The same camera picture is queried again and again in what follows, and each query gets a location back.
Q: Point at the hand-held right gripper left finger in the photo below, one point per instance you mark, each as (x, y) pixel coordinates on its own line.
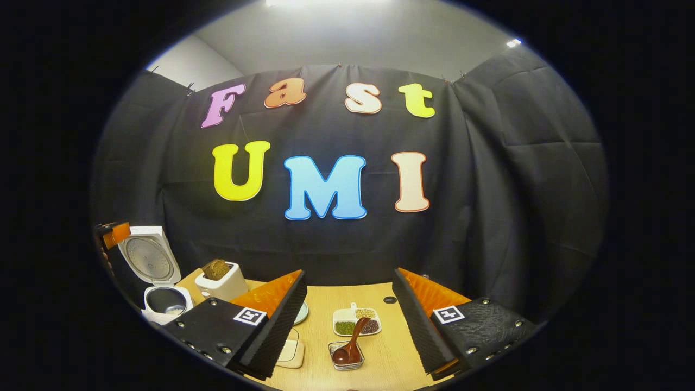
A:
(274, 331)

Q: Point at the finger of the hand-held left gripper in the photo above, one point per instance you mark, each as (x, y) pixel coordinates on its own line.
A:
(117, 234)

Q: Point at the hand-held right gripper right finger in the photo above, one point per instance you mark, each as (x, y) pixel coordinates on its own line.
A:
(421, 326)

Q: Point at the clear rice container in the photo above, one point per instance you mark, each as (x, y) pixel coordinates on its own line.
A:
(290, 353)

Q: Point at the white rice cooker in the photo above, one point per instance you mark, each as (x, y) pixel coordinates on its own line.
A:
(149, 258)

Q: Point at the clear chopstick holder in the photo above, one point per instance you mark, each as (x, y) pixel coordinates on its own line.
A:
(332, 350)

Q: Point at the brown wooden spoon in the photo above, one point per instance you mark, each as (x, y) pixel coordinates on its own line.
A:
(347, 350)

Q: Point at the pale green plate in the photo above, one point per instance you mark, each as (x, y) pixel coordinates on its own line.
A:
(303, 313)

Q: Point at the white toaster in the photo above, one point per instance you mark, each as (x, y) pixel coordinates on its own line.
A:
(228, 288)

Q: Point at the white divided grain dish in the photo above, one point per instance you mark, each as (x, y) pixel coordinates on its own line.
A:
(343, 317)

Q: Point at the brown bread slice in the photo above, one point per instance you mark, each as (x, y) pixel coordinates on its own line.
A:
(216, 269)

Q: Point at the black backdrop cloth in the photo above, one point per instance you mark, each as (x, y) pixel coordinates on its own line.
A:
(488, 190)

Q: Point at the ceiling light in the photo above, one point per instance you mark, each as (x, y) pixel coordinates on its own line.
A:
(326, 2)
(513, 42)

